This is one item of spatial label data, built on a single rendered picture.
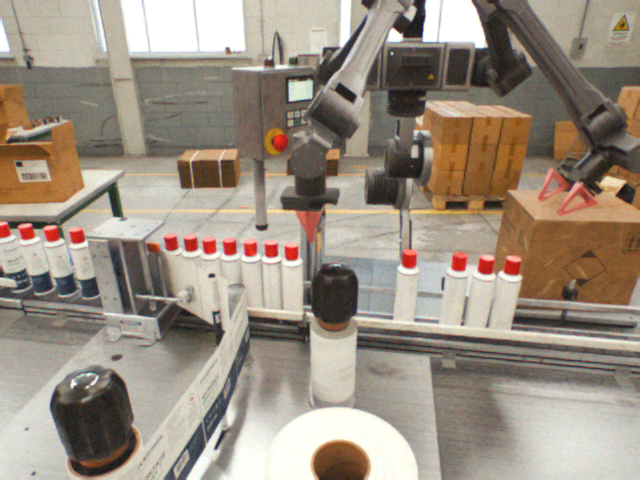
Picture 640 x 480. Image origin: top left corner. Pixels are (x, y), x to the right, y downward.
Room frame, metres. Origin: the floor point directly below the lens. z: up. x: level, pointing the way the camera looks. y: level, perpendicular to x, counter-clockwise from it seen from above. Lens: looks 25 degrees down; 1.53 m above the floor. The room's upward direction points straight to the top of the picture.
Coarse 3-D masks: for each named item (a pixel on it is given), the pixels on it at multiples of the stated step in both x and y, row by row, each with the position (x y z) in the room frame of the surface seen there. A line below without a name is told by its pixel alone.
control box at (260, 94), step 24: (240, 72) 1.00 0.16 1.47; (264, 72) 0.97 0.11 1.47; (288, 72) 1.02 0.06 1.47; (312, 72) 1.07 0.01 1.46; (240, 96) 1.01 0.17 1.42; (264, 96) 0.97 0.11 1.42; (240, 120) 1.01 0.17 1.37; (264, 120) 0.97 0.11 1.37; (240, 144) 1.02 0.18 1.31; (264, 144) 0.97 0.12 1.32
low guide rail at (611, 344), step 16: (368, 320) 0.89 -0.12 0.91; (384, 320) 0.89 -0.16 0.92; (400, 320) 0.89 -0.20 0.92; (480, 336) 0.85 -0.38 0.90; (496, 336) 0.84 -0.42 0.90; (512, 336) 0.84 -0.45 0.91; (528, 336) 0.83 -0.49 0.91; (544, 336) 0.83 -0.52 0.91; (560, 336) 0.82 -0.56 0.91; (576, 336) 0.82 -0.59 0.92
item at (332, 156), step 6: (330, 150) 5.74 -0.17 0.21; (336, 150) 5.74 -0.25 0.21; (330, 156) 5.45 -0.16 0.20; (336, 156) 5.46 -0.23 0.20; (288, 162) 5.32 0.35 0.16; (330, 162) 5.28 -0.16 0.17; (336, 162) 5.28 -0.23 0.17; (288, 168) 5.33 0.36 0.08; (330, 168) 5.29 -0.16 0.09; (336, 168) 5.29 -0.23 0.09; (288, 174) 5.32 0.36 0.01; (294, 174) 5.32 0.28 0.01; (330, 174) 5.29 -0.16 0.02; (336, 174) 5.28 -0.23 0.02
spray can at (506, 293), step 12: (516, 264) 0.87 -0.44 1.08; (504, 276) 0.87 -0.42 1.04; (516, 276) 0.87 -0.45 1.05; (504, 288) 0.87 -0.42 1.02; (516, 288) 0.86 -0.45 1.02; (504, 300) 0.86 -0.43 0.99; (516, 300) 0.87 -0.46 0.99; (492, 312) 0.88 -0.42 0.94; (504, 312) 0.86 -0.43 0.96; (492, 324) 0.87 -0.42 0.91; (504, 324) 0.86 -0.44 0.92
